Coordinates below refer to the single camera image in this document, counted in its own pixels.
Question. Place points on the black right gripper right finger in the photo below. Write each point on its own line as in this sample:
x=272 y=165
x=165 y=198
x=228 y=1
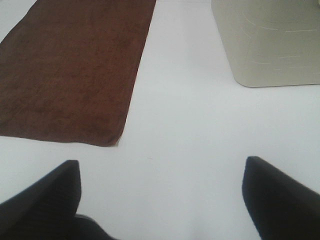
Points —
x=280 y=207

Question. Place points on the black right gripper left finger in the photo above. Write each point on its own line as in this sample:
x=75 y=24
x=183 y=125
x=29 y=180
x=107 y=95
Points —
x=44 y=210

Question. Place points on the brown towel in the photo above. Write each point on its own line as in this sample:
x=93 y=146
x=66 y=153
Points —
x=68 y=69

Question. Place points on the beige plastic bin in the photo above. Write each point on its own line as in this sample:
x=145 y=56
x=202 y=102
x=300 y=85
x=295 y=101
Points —
x=270 y=43

